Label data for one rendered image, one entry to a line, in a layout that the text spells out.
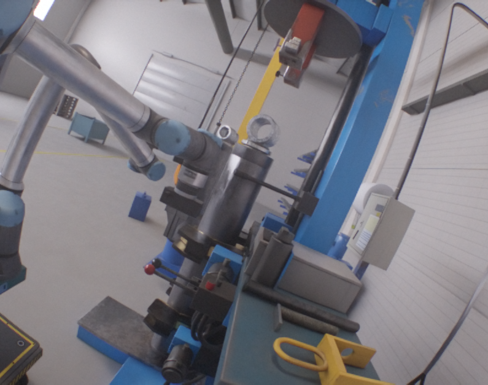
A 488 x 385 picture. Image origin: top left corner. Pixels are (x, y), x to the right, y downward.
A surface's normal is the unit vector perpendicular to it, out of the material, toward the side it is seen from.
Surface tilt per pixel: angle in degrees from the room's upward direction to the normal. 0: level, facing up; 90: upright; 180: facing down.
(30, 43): 102
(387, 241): 90
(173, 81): 90
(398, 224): 90
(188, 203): 90
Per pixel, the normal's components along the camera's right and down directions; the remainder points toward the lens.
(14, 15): 0.85, 0.30
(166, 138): -0.37, -0.07
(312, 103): -0.07, 0.08
